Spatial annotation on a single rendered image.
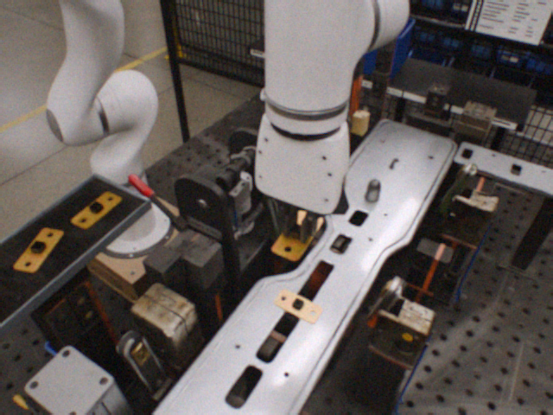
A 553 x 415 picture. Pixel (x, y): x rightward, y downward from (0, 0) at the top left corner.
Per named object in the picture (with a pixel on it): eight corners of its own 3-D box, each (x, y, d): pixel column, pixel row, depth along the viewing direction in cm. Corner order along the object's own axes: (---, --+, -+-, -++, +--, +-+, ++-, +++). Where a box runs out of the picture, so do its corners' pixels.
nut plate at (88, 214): (86, 230, 70) (84, 225, 69) (70, 222, 71) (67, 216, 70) (123, 200, 75) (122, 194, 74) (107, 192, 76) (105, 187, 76)
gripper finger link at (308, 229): (301, 204, 52) (299, 243, 57) (327, 213, 51) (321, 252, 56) (313, 188, 54) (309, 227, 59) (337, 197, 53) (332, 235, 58)
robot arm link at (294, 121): (245, 98, 43) (246, 124, 45) (330, 121, 40) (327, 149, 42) (285, 64, 48) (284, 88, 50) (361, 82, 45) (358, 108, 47)
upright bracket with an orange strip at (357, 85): (340, 211, 139) (360, 61, 104) (335, 210, 139) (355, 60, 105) (343, 206, 141) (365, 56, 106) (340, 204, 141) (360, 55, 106)
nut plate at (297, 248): (296, 262, 55) (297, 256, 54) (270, 251, 56) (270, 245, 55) (324, 220, 60) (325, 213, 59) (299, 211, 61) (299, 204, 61)
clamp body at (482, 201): (452, 316, 112) (501, 220, 88) (409, 296, 116) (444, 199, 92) (461, 290, 117) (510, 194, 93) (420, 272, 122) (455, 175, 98)
